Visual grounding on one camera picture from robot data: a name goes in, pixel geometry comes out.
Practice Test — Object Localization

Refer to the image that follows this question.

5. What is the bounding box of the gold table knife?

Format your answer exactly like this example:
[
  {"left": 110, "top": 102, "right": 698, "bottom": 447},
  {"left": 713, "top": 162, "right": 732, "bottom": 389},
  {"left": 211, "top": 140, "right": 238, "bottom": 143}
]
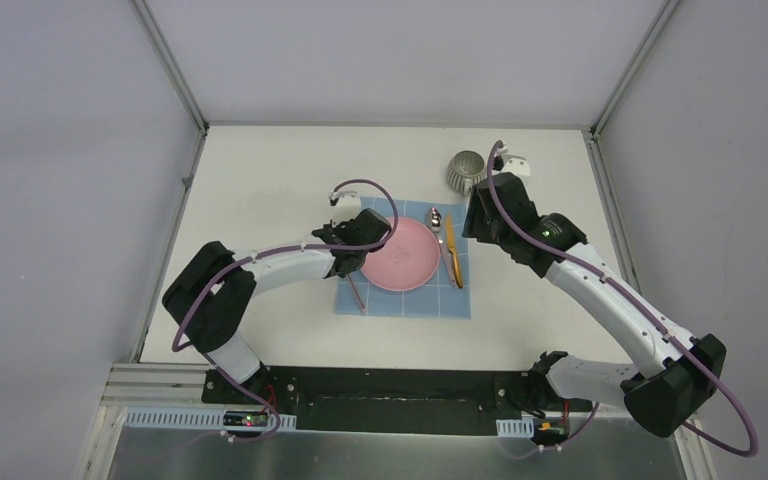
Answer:
[{"left": 444, "top": 213, "right": 464, "bottom": 289}]

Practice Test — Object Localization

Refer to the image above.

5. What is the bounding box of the pink handled spoon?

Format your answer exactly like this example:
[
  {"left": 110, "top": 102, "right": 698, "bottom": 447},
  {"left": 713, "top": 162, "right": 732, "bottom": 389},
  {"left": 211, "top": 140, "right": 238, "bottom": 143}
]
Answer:
[{"left": 426, "top": 207, "right": 458, "bottom": 288}]

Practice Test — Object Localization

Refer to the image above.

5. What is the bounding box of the pink plate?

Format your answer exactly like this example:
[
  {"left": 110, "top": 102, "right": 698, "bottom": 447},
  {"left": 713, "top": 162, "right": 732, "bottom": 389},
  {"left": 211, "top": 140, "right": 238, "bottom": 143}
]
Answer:
[{"left": 361, "top": 218, "right": 440, "bottom": 292}]

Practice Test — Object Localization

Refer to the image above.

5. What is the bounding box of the grey ribbed mug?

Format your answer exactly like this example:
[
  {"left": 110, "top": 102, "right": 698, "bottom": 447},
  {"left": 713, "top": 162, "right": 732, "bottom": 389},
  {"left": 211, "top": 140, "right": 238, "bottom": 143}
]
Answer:
[{"left": 446, "top": 150, "right": 486, "bottom": 198}]

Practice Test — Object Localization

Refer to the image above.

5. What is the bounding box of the blue checked cloth napkin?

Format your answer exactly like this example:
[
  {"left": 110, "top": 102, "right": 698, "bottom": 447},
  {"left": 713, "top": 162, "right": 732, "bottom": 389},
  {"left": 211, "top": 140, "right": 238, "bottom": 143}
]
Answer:
[{"left": 335, "top": 199, "right": 471, "bottom": 319}]

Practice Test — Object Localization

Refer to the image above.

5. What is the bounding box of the pink handled fork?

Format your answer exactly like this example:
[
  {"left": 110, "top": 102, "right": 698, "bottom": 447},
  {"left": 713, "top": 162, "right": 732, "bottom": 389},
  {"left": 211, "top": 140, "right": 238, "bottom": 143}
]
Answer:
[{"left": 346, "top": 275, "right": 367, "bottom": 315}]

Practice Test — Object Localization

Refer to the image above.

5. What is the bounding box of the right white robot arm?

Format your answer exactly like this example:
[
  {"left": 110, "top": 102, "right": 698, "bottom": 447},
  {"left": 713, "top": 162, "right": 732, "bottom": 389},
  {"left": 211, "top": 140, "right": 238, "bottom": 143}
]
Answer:
[{"left": 463, "top": 173, "right": 726, "bottom": 438}]

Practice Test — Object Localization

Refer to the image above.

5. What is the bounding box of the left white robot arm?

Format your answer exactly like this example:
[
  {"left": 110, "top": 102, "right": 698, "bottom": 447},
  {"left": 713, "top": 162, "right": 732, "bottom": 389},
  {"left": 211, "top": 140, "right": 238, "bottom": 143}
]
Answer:
[{"left": 161, "top": 208, "right": 393, "bottom": 405}]

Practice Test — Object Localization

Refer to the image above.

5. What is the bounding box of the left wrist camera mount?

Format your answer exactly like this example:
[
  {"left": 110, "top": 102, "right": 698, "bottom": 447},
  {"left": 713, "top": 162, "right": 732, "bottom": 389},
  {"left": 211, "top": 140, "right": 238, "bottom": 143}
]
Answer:
[{"left": 329, "top": 190, "right": 362, "bottom": 216}]

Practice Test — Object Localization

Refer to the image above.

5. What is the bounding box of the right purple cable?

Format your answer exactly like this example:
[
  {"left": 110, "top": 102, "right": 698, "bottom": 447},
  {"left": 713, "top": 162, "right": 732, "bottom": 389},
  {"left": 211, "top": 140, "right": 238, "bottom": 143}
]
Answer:
[{"left": 486, "top": 139, "right": 760, "bottom": 460}]

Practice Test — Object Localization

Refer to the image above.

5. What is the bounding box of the purple cable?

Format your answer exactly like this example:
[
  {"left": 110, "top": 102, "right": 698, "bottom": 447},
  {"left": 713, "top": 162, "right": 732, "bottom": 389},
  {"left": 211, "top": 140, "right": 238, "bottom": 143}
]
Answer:
[
  {"left": 171, "top": 178, "right": 401, "bottom": 444},
  {"left": 486, "top": 139, "right": 760, "bottom": 460}
]

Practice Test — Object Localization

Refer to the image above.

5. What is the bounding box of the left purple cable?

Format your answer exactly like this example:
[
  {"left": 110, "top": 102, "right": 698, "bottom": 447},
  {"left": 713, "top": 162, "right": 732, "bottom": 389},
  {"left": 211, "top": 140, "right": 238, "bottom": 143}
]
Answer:
[{"left": 171, "top": 178, "right": 401, "bottom": 444}]

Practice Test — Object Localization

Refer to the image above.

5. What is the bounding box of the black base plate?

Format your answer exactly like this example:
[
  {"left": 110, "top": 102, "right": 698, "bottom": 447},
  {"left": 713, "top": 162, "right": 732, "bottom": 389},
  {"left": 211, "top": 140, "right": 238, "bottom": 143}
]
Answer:
[{"left": 201, "top": 366, "right": 592, "bottom": 437}]

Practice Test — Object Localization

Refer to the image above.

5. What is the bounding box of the aluminium frame rail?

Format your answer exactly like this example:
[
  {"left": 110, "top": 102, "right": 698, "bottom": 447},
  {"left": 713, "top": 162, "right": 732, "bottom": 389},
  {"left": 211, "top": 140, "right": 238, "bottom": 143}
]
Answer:
[{"left": 72, "top": 362, "right": 717, "bottom": 480}]

